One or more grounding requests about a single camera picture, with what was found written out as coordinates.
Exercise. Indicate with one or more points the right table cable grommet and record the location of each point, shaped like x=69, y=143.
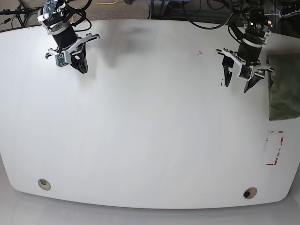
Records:
x=250, y=193

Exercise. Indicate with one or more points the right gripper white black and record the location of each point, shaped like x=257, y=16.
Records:
x=72, y=46

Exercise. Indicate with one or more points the white power strip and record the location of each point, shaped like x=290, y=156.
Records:
x=289, y=11

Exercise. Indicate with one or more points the olive green T-shirt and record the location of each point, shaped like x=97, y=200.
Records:
x=284, y=87

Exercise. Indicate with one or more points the red tape rectangle marking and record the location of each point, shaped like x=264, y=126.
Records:
x=272, y=147

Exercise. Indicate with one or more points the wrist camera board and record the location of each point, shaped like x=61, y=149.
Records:
x=245, y=73
x=60, y=60

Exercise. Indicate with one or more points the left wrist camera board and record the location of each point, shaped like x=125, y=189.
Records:
x=245, y=73

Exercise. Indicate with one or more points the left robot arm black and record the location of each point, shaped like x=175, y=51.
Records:
x=257, y=30

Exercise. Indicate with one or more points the left table cable grommet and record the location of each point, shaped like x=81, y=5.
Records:
x=44, y=184

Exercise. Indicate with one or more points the table cable grommet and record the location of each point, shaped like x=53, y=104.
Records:
x=250, y=193
x=44, y=184

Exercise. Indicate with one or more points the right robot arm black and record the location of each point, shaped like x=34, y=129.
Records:
x=63, y=22

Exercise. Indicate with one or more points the black tripod stand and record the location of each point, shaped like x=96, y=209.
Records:
x=22, y=14

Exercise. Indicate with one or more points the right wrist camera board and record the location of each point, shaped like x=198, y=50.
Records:
x=60, y=60

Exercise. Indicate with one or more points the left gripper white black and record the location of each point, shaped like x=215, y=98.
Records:
x=247, y=55

